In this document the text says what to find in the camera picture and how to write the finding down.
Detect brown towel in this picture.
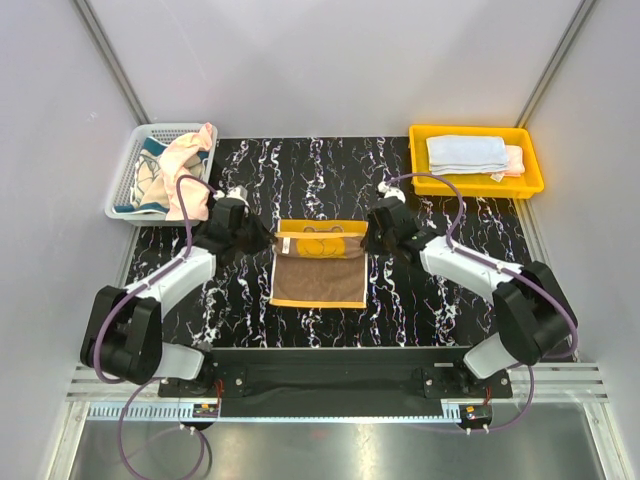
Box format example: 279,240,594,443
269,219,368,309

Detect light blue white towel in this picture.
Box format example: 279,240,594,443
425,135,508,175

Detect pink rabbit towel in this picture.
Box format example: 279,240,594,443
490,145,525,182

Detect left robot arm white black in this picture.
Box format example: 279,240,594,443
80,186,275,396

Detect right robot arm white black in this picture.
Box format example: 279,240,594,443
363,179,578,397

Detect black marble pattern mat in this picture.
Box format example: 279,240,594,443
107,137,559,350

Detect pale pink towel in basket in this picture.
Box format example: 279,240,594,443
159,123,213,221

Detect teal patterned towel in basket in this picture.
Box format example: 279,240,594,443
112,137,211,216

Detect white perforated plastic basket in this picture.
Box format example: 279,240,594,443
105,123,217,226

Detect yellow plastic tray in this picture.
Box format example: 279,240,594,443
409,124,544,199

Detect left small connector board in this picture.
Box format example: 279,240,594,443
192,403,220,419

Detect small connector board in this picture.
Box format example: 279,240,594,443
460,404,493,429
192,403,220,419

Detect right small connector board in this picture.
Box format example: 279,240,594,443
460,404,493,429

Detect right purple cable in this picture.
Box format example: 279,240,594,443
379,172,580,432

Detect purple cable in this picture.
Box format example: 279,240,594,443
93,174,226,476
379,172,580,432

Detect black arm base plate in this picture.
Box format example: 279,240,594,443
159,347,513,400

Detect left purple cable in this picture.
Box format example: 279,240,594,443
93,174,226,476

